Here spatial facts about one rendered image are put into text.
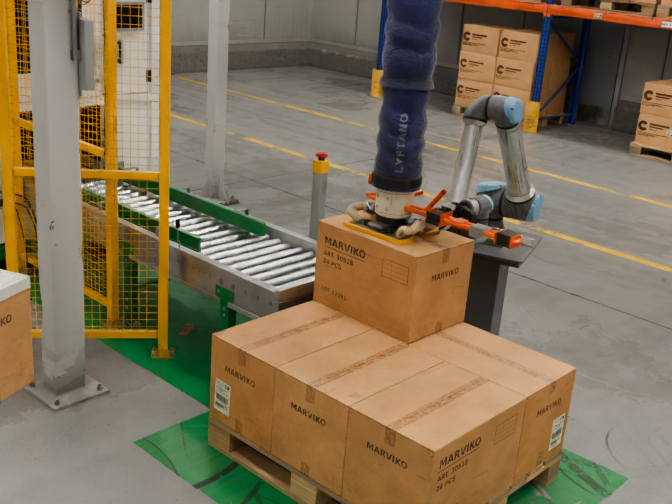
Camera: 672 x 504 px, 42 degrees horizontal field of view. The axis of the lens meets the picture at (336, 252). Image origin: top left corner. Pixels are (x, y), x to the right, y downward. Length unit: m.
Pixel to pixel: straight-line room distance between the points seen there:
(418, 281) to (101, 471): 1.55
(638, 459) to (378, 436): 1.57
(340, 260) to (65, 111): 1.37
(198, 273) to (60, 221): 0.81
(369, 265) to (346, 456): 0.91
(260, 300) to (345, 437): 1.09
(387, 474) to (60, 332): 1.80
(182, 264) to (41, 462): 1.28
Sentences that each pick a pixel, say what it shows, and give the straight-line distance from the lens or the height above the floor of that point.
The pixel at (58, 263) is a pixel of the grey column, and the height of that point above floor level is 0.69.
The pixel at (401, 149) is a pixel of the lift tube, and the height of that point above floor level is 1.34.
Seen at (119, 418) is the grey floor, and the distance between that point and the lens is 4.29.
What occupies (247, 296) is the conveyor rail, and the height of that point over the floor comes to 0.51.
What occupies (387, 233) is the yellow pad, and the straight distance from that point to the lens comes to 3.89.
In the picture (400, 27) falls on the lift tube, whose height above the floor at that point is 1.85.
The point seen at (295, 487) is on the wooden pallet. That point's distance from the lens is 3.71.
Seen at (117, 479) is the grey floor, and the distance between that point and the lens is 3.88.
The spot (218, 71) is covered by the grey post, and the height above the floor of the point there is 1.10.
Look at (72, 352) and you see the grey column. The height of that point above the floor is 0.22.
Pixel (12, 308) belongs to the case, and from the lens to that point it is 3.13.
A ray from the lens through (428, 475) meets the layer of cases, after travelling 3.18.
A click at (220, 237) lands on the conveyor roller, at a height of 0.53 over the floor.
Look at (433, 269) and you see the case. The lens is 3.82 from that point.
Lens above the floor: 2.17
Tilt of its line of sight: 19 degrees down
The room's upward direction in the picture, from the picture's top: 4 degrees clockwise
